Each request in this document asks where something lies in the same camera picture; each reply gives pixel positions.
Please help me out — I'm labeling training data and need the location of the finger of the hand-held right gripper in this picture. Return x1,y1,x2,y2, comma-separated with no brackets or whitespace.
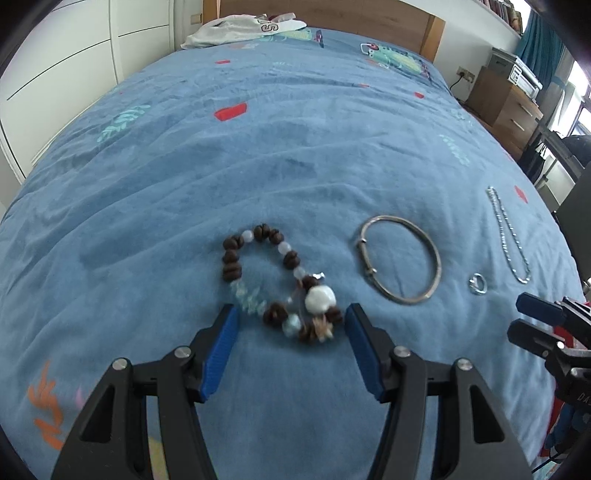
516,292,566,326
507,318,561,361

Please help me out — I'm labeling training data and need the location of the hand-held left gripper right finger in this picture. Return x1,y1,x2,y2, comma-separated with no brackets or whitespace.
344,302,534,480

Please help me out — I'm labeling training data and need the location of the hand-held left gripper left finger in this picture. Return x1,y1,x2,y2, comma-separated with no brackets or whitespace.
51,303,241,480

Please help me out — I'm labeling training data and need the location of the brown and white beaded bracelet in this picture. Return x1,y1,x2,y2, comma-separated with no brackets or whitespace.
222,223,345,345

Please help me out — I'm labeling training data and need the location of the black chair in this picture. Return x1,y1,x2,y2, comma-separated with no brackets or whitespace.
554,170,591,282

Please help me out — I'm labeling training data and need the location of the thin silver bangle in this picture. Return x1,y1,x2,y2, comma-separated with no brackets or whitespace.
359,215,443,306

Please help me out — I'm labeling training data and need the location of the dark desk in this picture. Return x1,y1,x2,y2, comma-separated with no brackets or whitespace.
519,124,583,188

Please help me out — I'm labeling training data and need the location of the black backpack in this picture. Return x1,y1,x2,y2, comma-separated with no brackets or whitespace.
562,135,591,168

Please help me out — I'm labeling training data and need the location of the wooden dresser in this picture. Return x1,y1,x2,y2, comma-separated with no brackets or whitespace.
465,65,544,154

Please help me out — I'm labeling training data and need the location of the white printer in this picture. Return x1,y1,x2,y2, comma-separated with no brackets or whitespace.
488,47,544,96

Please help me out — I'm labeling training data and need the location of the teal curtain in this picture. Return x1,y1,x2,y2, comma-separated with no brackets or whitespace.
516,9,568,80

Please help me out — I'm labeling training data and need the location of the row of books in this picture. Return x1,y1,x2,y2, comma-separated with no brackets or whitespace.
478,0,525,33

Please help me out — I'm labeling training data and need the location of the white garment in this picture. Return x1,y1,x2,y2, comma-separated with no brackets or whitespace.
180,13,308,49

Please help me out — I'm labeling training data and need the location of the white wardrobe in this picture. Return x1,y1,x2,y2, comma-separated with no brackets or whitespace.
0,0,178,185

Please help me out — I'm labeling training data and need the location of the wooden headboard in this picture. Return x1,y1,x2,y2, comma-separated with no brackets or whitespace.
217,0,445,64

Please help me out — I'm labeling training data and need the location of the silver chain necklace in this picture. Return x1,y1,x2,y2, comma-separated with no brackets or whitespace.
486,185,533,284

